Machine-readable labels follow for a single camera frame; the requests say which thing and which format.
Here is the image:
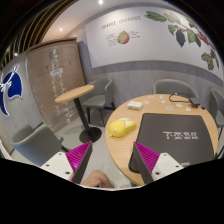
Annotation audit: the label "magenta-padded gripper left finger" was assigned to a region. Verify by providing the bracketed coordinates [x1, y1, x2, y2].
[40, 140, 94, 185]

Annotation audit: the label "grey armchair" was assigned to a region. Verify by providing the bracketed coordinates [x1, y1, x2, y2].
[80, 78, 116, 128]
[11, 123, 65, 167]
[152, 78, 200, 100]
[208, 87, 224, 158]

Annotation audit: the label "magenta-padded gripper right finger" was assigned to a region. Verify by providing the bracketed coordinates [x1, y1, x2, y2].
[132, 141, 184, 186]

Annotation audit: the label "white botanical wall mural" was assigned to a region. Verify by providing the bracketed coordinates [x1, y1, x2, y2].
[84, 6, 224, 81]

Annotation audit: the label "black cable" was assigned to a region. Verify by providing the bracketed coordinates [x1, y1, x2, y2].
[168, 92, 198, 104]

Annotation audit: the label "small white box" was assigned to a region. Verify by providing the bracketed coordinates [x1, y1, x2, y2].
[126, 100, 144, 111]

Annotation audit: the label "black adapter block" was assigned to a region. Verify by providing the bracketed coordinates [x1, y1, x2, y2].
[188, 96, 202, 107]

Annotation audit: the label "person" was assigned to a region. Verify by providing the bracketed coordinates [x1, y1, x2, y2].
[80, 169, 116, 189]

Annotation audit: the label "ceiling spotlights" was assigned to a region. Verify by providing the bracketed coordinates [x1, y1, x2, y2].
[13, 0, 105, 56]

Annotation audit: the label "round wooden side table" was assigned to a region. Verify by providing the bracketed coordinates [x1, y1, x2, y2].
[54, 84, 103, 144]

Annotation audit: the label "yellow computer mouse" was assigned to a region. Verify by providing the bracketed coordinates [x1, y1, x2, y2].
[108, 117, 137, 138]

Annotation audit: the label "blue deer wall sign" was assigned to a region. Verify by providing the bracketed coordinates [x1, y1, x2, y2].
[0, 64, 24, 117]

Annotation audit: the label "black mouse pad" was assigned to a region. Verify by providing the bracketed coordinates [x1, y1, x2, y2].
[128, 112, 215, 174]

